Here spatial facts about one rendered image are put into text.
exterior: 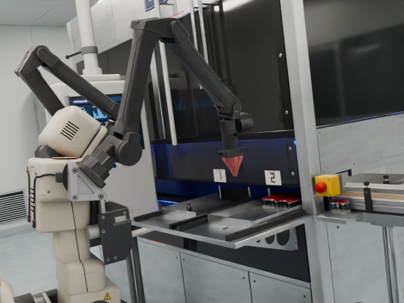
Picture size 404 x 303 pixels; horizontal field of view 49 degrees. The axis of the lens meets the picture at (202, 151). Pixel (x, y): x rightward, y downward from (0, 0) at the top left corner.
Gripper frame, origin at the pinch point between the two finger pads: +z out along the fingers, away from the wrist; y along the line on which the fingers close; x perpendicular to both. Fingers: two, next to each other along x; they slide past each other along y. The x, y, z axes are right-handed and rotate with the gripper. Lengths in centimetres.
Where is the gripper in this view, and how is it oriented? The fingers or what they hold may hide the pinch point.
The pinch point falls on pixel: (234, 174)
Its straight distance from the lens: 160.9
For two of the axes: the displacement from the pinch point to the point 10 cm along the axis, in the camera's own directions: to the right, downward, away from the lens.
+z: 1.4, 9.9, 0.9
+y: 7.7, -1.7, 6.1
